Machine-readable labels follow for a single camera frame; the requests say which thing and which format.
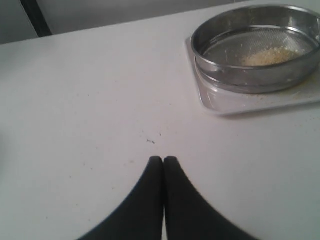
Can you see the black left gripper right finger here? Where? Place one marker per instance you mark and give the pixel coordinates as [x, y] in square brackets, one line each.
[188, 216]

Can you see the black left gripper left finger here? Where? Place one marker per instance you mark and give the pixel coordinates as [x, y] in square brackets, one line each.
[140, 216]

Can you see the yellow white grain mix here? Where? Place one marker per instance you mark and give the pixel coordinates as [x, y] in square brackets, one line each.
[267, 57]

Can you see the round stainless steel sieve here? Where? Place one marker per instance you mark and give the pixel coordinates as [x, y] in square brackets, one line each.
[221, 42]

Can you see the white square plastic tray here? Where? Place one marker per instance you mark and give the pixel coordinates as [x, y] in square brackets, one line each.
[220, 102]

